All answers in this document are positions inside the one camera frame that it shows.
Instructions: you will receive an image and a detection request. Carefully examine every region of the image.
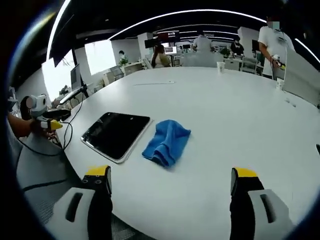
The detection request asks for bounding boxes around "white partition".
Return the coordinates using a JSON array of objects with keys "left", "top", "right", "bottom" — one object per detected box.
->
[{"left": 183, "top": 53, "right": 218, "bottom": 68}]

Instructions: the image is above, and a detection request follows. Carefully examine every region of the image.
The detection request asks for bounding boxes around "black tablet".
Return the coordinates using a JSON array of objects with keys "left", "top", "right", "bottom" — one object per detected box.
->
[{"left": 80, "top": 111, "right": 154, "bottom": 165}]

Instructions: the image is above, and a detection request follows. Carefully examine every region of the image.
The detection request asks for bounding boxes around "black cable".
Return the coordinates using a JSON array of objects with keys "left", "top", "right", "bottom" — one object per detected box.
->
[
  {"left": 22, "top": 177, "right": 70, "bottom": 192},
  {"left": 16, "top": 136, "right": 66, "bottom": 157},
  {"left": 60, "top": 98, "right": 85, "bottom": 150}
]

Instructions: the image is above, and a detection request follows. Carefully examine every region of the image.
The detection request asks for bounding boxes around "curved ceiling light strip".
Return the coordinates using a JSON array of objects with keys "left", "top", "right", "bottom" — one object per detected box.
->
[{"left": 108, "top": 9, "right": 267, "bottom": 41}]

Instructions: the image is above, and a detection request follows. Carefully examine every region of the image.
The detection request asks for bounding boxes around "blue cleaning cloth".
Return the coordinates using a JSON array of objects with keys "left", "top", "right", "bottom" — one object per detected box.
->
[{"left": 141, "top": 119, "right": 192, "bottom": 168}]

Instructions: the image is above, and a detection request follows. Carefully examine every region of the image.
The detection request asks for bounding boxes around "large white box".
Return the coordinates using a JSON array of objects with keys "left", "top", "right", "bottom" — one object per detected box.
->
[{"left": 283, "top": 48, "right": 320, "bottom": 106}]

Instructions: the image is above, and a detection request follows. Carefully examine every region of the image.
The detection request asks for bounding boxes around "computer monitor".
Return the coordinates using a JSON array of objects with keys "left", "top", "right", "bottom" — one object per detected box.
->
[{"left": 70, "top": 63, "right": 82, "bottom": 90}]

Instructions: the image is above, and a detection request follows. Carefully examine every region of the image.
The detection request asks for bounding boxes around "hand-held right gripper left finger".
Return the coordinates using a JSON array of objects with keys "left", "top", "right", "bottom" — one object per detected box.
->
[{"left": 53, "top": 164, "right": 114, "bottom": 240}]

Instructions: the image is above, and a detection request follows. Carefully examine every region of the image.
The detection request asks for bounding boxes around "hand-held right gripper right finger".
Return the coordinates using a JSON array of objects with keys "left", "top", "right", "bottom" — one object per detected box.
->
[{"left": 229, "top": 167, "right": 294, "bottom": 240}]

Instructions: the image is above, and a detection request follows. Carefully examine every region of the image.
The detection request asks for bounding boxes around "thin grey strip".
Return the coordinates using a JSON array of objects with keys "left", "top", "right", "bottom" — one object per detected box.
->
[{"left": 132, "top": 80, "right": 176, "bottom": 87}]

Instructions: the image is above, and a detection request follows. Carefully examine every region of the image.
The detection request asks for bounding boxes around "red wall screen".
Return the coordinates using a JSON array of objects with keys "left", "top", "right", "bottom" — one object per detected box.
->
[{"left": 157, "top": 31, "right": 180, "bottom": 42}]

